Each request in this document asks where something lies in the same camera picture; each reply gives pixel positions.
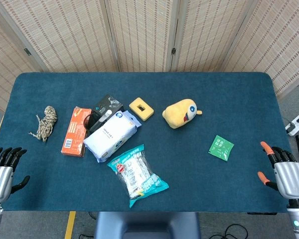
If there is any black printed carton box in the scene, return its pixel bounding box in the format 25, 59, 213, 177
91, 94, 126, 118

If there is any dark blue table cover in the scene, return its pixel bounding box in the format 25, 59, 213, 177
0, 72, 299, 214

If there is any white blue tissue pack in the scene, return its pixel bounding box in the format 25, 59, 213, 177
83, 110, 142, 163

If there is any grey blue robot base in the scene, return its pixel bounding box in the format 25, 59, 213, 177
93, 211, 201, 239

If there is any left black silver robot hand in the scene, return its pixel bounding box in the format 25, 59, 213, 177
0, 146, 31, 203

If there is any beige braided rope bundle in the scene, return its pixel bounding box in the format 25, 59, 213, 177
28, 106, 58, 143

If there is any woven bamboo folding screen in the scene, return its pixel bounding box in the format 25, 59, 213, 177
0, 0, 299, 113

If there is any white power strip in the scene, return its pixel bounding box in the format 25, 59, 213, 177
285, 114, 299, 136

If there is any orange cardboard box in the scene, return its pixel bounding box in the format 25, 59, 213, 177
61, 106, 93, 158

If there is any teal clear snack bag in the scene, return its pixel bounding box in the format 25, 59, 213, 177
106, 143, 170, 209

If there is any clear plastic tube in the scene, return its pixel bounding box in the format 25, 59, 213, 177
93, 110, 113, 128

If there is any green tea sachet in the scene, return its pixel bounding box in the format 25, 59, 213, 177
208, 134, 235, 162

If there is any yellow sponge with hole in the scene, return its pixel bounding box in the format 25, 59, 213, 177
129, 97, 155, 122

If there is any right orange-tipped silver robot hand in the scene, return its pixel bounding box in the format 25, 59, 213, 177
257, 141, 299, 200

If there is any yellow plush toy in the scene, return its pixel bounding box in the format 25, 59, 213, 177
161, 99, 203, 129

